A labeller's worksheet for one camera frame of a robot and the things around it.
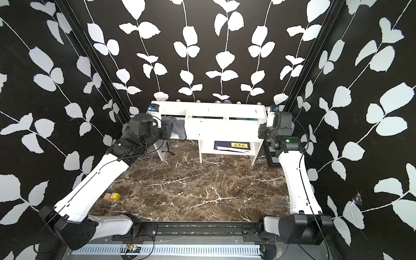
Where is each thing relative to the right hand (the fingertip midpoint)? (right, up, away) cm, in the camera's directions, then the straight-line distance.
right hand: (261, 122), depth 76 cm
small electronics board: (-59, -57, -5) cm, 83 cm away
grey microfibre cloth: (-40, -2, +1) cm, 40 cm away
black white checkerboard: (+13, -21, +20) cm, 32 cm away
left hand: (-43, 0, -4) cm, 43 cm away
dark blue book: (-12, -12, +12) cm, 21 cm away
